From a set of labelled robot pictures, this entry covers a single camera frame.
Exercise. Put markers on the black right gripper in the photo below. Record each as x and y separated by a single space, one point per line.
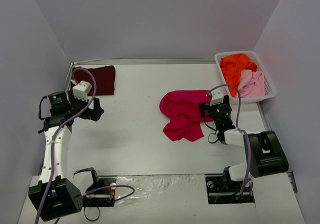
208 108

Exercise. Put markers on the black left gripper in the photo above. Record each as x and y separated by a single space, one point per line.
83 108

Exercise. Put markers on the crimson red t-shirt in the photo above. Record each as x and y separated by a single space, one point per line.
182 109

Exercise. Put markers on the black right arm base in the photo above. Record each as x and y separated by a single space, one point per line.
222 190

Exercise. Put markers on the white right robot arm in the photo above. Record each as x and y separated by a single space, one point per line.
264 155

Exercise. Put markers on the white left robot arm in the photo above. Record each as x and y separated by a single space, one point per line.
55 196

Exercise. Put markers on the dark maroon folded t-shirt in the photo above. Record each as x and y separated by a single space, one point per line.
104 76

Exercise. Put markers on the orange t-shirt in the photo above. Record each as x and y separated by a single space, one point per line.
232 66

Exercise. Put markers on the light pink t-shirt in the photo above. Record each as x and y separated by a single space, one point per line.
252 84

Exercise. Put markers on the white plastic laundry basket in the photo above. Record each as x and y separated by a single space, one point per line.
270 90

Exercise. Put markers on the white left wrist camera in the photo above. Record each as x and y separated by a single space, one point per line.
81 89

